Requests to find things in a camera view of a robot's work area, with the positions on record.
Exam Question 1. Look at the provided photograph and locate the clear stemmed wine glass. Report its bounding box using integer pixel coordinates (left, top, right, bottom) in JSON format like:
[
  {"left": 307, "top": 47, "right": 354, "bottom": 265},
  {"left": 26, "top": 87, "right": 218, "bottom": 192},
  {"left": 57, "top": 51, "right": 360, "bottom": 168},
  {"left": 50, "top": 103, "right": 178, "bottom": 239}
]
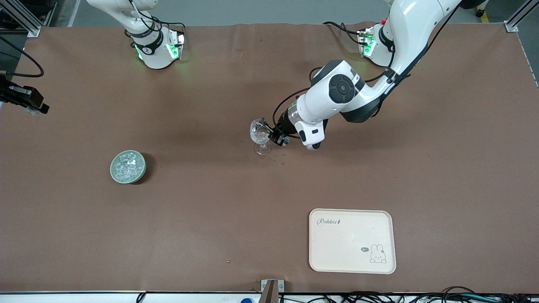
[{"left": 250, "top": 119, "right": 272, "bottom": 156}]

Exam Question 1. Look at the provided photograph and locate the clear ice cube pile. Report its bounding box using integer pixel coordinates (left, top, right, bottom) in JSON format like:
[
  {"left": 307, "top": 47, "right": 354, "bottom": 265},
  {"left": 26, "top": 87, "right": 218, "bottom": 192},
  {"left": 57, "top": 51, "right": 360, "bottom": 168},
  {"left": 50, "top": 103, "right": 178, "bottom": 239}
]
[{"left": 115, "top": 154, "right": 143, "bottom": 177}]

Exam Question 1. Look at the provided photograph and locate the brown table cover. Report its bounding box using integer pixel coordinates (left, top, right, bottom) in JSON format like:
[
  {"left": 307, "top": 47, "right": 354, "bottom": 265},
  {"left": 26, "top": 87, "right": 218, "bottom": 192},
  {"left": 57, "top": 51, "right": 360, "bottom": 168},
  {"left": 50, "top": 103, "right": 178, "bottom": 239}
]
[{"left": 0, "top": 22, "right": 539, "bottom": 294}]

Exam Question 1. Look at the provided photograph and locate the green round bowl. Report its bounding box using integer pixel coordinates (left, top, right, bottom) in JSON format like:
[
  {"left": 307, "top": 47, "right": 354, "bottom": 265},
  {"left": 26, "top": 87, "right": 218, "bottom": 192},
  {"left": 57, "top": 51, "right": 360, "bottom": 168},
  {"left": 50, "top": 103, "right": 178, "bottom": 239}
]
[{"left": 110, "top": 150, "right": 147, "bottom": 184}]

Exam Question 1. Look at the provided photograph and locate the grey base connector plate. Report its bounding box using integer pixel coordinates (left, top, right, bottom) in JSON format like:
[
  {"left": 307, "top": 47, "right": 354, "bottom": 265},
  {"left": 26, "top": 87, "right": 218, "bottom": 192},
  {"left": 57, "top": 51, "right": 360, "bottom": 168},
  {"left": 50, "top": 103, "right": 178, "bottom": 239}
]
[{"left": 358, "top": 29, "right": 376, "bottom": 57}]

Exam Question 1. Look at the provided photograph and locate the beige rabbit print tray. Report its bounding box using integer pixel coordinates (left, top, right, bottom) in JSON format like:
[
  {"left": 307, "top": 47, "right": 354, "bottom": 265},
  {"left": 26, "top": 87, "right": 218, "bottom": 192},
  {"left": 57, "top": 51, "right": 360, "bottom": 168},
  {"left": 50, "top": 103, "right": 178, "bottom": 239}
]
[{"left": 309, "top": 208, "right": 397, "bottom": 275}]

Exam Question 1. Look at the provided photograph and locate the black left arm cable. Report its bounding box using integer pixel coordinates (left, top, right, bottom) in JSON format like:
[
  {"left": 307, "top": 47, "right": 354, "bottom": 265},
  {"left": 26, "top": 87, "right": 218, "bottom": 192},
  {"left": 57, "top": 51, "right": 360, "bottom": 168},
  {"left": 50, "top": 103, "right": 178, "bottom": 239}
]
[{"left": 272, "top": 4, "right": 460, "bottom": 139}]

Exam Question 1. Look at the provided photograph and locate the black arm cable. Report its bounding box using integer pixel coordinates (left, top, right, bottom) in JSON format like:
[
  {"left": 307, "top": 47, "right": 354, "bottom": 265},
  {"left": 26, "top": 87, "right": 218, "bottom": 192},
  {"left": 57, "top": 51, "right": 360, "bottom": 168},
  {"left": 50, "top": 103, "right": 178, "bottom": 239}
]
[
  {"left": 0, "top": 36, "right": 45, "bottom": 78},
  {"left": 272, "top": 4, "right": 460, "bottom": 139}
]

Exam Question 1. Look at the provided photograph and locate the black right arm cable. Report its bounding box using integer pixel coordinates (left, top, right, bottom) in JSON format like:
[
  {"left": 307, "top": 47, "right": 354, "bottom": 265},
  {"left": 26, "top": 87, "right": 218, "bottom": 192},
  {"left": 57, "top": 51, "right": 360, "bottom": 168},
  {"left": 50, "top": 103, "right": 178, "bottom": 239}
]
[{"left": 0, "top": 36, "right": 45, "bottom": 78}]

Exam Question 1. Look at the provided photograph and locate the aluminium frame profile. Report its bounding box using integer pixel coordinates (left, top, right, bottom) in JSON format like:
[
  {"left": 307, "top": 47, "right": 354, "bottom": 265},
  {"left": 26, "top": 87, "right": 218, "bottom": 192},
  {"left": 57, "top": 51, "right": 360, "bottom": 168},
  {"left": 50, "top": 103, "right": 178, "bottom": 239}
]
[
  {"left": 0, "top": 0, "right": 43, "bottom": 37},
  {"left": 504, "top": 0, "right": 539, "bottom": 33}
]

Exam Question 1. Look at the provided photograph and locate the black left base cable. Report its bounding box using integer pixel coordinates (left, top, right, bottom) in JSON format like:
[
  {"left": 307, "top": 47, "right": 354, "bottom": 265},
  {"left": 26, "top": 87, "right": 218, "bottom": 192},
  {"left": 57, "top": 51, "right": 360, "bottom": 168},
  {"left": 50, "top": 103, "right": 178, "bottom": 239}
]
[{"left": 323, "top": 21, "right": 363, "bottom": 45}]

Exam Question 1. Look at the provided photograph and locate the black base cable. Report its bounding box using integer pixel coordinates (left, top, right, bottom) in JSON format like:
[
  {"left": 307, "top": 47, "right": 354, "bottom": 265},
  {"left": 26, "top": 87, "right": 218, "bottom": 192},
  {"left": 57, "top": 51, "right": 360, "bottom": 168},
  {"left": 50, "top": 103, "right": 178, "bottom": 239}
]
[
  {"left": 323, "top": 21, "right": 363, "bottom": 45},
  {"left": 154, "top": 18, "right": 187, "bottom": 34}
]

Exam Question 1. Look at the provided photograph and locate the black right base cable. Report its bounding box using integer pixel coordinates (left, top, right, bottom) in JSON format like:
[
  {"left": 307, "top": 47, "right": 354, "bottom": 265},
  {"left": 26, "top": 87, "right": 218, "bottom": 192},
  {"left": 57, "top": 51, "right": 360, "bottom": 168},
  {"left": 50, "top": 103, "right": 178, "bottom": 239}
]
[{"left": 154, "top": 18, "right": 187, "bottom": 34}]

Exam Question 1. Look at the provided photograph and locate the grey metal bracket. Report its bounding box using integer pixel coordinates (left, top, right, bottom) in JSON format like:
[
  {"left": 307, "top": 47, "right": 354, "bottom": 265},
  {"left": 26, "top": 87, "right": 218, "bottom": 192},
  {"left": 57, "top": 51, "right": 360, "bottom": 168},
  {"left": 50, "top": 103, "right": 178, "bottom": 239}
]
[{"left": 261, "top": 279, "right": 285, "bottom": 303}]

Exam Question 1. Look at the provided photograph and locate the white table edge rail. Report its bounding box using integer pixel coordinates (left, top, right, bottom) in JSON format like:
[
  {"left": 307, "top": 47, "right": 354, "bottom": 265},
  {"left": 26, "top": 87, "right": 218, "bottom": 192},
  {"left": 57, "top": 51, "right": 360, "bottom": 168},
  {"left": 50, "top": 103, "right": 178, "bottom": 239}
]
[{"left": 0, "top": 291, "right": 539, "bottom": 303}]

